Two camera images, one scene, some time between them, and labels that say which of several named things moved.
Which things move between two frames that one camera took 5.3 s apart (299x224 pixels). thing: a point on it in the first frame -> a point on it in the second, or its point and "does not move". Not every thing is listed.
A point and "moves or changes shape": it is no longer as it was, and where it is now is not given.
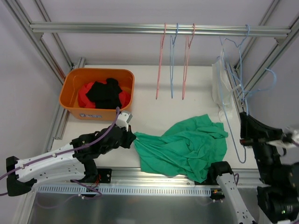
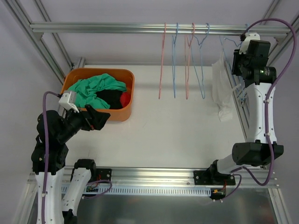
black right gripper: (248, 142) -> (235, 63)
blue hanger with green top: (227, 120) -> (202, 93)
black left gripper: (126, 136) -> (88, 119)
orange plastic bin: (70, 105) does not move
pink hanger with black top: (186, 57) moves or changes shape
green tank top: (188, 150) -> (86, 90)
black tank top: (106, 95) does not move
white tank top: (222, 90) does not move
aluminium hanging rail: (161, 28) does not move
